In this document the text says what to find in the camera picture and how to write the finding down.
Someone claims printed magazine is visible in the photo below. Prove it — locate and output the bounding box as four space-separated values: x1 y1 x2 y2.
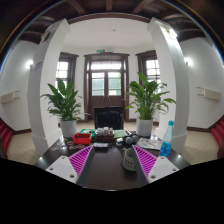
136 137 163 151

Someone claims red box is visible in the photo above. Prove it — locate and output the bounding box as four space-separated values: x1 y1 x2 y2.
72 132 93 145

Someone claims leafy plant in white pot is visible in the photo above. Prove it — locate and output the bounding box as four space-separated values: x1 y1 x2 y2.
39 78 86 138
124 71 177 138

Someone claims dark-framed window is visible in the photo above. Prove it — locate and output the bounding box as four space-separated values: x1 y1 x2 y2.
54 52 79 94
135 49 163 88

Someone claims dark wooden double door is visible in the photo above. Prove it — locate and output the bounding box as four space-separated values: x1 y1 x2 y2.
83 52 130 121

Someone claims white wall heater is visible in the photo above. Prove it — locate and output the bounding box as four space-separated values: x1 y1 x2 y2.
0 91 20 104
196 86 222 101

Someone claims clear blue-capped drink bottle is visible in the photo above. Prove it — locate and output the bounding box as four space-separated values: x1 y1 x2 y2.
158 120 175 160

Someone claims brown box with white items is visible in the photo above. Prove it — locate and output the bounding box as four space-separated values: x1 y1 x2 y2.
95 126 116 143

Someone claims red carpeted staircase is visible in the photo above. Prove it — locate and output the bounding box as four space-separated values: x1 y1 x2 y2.
0 118 14 154
210 115 224 148

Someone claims small black device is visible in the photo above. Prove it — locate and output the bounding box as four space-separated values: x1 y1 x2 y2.
93 142 110 149

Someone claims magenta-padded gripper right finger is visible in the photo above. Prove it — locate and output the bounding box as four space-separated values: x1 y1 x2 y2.
131 144 182 184

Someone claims black chair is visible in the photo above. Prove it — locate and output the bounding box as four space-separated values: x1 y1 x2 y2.
93 106 125 130

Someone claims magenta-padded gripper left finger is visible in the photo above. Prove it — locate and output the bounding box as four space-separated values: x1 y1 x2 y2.
44 144 95 184

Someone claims green cloth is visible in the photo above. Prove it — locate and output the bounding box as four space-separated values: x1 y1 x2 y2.
114 129 127 139

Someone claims dark wooden stair post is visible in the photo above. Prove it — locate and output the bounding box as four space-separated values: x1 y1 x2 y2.
216 136 224 160
0 136 8 160

